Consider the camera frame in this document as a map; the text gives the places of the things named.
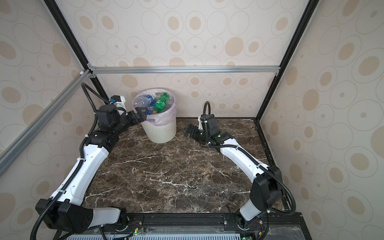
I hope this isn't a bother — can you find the green bottle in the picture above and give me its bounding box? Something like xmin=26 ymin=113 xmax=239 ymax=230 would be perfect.
xmin=153 ymin=93 xmax=170 ymax=114

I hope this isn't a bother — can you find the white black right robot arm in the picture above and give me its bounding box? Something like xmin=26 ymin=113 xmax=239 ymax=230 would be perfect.
xmin=184 ymin=101 xmax=297 ymax=226

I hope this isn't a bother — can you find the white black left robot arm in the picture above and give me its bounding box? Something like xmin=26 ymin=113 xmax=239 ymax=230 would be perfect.
xmin=30 ymin=83 xmax=148 ymax=240

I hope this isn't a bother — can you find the pink bin liner bag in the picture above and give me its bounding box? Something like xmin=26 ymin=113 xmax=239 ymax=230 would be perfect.
xmin=134 ymin=89 xmax=177 ymax=126

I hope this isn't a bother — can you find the white ribbed waste bin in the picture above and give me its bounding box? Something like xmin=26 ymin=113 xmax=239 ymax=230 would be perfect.
xmin=141 ymin=120 xmax=177 ymax=144

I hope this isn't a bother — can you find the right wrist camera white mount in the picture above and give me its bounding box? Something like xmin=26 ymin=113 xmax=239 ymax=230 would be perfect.
xmin=199 ymin=114 xmax=220 ymax=138

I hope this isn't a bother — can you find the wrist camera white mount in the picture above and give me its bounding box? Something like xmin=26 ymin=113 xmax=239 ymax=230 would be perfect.
xmin=110 ymin=95 xmax=126 ymax=110
xmin=199 ymin=114 xmax=220 ymax=138

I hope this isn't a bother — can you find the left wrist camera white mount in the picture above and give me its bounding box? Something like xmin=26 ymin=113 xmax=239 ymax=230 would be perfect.
xmin=110 ymin=95 xmax=126 ymax=110

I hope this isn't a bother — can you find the aluminium rail back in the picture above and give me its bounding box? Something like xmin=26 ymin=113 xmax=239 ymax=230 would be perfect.
xmin=91 ymin=66 xmax=280 ymax=74

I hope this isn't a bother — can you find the aluminium rail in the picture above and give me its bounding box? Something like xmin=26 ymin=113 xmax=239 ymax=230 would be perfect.
xmin=1 ymin=70 xmax=91 ymax=175
xmin=91 ymin=66 xmax=280 ymax=74

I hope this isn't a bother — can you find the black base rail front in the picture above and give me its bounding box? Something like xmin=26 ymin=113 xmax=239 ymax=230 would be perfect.
xmin=54 ymin=213 xmax=312 ymax=240

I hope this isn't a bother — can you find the aluminium rail left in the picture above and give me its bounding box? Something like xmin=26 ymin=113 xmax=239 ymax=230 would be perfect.
xmin=1 ymin=70 xmax=91 ymax=175

